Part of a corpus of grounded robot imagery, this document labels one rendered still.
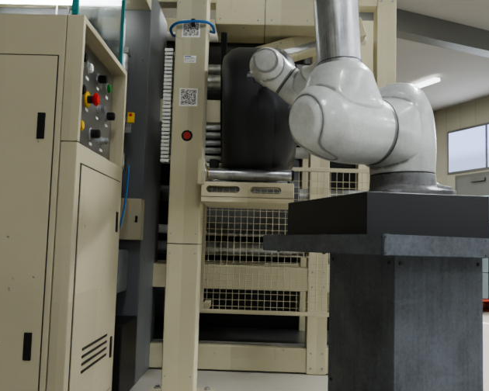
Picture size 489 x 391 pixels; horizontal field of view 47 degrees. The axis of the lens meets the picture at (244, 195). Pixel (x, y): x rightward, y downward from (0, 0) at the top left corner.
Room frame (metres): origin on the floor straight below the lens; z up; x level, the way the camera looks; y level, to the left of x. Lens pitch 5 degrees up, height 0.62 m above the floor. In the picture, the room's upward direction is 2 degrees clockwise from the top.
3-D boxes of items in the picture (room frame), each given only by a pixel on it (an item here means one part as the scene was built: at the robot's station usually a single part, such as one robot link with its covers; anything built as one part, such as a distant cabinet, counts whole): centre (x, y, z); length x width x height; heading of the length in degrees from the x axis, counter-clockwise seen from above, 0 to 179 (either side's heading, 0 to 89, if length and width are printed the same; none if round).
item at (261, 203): (2.37, -0.02, 0.80); 0.37 x 0.36 x 0.02; 179
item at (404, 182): (1.37, -0.40, 0.77); 0.22 x 0.18 x 0.06; 104
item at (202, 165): (2.37, 0.16, 0.90); 0.40 x 0.03 x 0.10; 179
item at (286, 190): (2.23, -0.01, 0.83); 0.36 x 0.09 x 0.06; 89
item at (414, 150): (1.36, -0.37, 0.91); 0.18 x 0.16 x 0.22; 125
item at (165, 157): (2.33, 0.33, 1.19); 0.05 x 0.04 x 0.48; 179
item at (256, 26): (2.66, -0.15, 1.71); 0.61 x 0.25 x 0.15; 89
